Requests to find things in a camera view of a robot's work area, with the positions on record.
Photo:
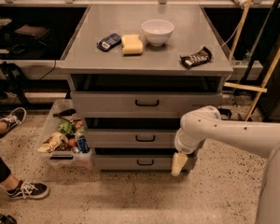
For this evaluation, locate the black white sneaker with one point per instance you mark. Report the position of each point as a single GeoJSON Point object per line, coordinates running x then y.
{"type": "Point", "coordinates": [11, 121]}
{"type": "Point", "coordinates": [29, 190]}

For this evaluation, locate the grey drawer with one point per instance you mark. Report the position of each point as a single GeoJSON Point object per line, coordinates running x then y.
{"type": "Point", "coordinates": [133, 163]}
{"type": "Point", "coordinates": [131, 138]}
{"type": "Point", "coordinates": [123, 104]}

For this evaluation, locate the clear plastic storage bin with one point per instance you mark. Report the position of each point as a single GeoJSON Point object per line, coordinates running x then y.
{"type": "Point", "coordinates": [62, 111]}

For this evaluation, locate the yellow sponge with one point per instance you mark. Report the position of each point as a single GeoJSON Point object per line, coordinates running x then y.
{"type": "Point", "coordinates": [131, 45]}

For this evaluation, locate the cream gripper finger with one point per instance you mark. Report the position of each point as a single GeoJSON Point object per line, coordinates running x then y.
{"type": "Point", "coordinates": [179, 161]}

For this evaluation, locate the grey top drawer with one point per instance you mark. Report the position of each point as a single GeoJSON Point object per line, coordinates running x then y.
{"type": "Point", "coordinates": [123, 104]}

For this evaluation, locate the grey bottom drawer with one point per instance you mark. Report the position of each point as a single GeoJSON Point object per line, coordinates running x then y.
{"type": "Point", "coordinates": [133, 163]}

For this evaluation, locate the white bowl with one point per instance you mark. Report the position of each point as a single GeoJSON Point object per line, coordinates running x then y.
{"type": "Point", "coordinates": [157, 32]}

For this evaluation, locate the black chocolate bar wrapper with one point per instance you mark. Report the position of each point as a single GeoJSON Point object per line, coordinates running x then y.
{"type": "Point", "coordinates": [201, 57]}

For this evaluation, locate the blue snack packet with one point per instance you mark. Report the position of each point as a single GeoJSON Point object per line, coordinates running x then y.
{"type": "Point", "coordinates": [109, 42]}

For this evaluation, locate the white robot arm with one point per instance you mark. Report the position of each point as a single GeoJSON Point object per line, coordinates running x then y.
{"type": "Point", "coordinates": [260, 138]}

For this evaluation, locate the grey middle drawer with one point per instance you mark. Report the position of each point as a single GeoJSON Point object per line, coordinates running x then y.
{"type": "Point", "coordinates": [131, 138]}

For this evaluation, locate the black white sneaker near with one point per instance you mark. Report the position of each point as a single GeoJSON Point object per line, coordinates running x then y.
{"type": "Point", "coordinates": [29, 190]}

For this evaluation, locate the beige crumpled snack bag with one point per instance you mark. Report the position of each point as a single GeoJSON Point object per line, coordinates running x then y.
{"type": "Point", "coordinates": [57, 141]}

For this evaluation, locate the wooden broom stick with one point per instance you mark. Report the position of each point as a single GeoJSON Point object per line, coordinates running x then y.
{"type": "Point", "coordinates": [240, 28]}

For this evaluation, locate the green leafy toy vegetable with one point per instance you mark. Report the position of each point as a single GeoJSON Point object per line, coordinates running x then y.
{"type": "Point", "coordinates": [66, 128]}

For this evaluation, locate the grey drawer cabinet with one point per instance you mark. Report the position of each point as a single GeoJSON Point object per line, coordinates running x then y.
{"type": "Point", "coordinates": [157, 69]}

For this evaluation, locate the black white sneaker far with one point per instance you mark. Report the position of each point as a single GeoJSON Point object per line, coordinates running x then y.
{"type": "Point", "coordinates": [11, 121]}

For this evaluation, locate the blue soda can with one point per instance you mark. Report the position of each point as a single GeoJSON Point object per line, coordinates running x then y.
{"type": "Point", "coordinates": [82, 145]}

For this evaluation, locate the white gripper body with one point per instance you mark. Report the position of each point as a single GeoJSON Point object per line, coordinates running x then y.
{"type": "Point", "coordinates": [182, 147]}

